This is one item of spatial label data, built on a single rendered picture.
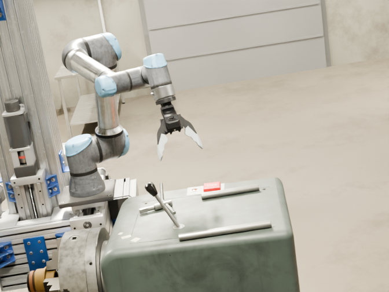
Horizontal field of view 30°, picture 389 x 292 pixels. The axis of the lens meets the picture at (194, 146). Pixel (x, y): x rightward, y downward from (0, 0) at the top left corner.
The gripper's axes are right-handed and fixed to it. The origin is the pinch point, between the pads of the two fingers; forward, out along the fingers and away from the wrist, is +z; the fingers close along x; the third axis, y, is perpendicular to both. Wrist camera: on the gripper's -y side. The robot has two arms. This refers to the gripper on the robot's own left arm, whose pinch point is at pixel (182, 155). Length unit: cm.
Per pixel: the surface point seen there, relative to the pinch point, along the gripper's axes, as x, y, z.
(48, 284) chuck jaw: 54, -5, 28
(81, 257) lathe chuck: 40.8, -11.5, 21.6
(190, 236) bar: 6.6, -29.4, 22.1
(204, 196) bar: -3.7, 0.5, 15.4
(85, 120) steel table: 48, 604, -34
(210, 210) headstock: -3.6, -8.8, 19.3
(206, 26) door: -141, 747, -117
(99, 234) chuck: 33.8, -4.3, 17.2
